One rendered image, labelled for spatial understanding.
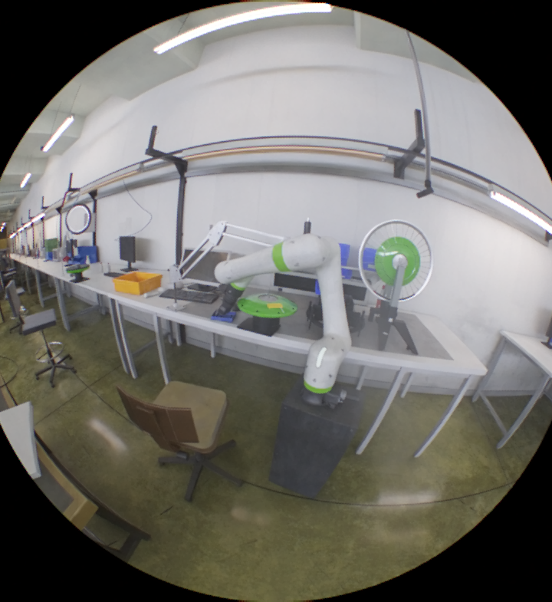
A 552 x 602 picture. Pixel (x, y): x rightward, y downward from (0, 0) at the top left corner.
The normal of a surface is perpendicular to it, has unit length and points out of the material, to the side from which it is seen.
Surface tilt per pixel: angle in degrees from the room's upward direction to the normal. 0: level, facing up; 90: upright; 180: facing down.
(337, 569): 0
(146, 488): 0
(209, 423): 0
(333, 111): 90
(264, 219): 90
